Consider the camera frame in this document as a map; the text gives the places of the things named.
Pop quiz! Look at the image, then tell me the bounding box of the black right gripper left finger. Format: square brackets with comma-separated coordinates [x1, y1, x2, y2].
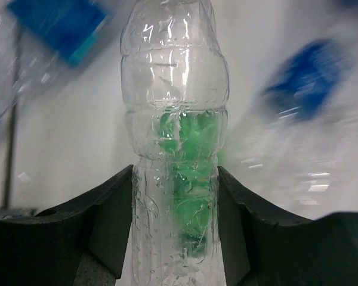
[0, 166, 132, 285]

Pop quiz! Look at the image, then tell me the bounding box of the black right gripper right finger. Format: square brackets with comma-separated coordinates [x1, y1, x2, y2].
[218, 167, 358, 285]

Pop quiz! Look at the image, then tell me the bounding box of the green plastic bottle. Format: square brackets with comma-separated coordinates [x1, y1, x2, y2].
[157, 108, 228, 258]

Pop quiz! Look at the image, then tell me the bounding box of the clear ribbed plastic bottle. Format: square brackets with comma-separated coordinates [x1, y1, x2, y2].
[120, 1, 229, 285]

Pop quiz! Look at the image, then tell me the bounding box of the crushed bottle blue label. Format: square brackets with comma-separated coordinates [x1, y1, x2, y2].
[0, 1, 113, 119]

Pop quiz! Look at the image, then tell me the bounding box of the blue label water bottle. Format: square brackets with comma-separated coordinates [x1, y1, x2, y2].
[221, 21, 358, 219]

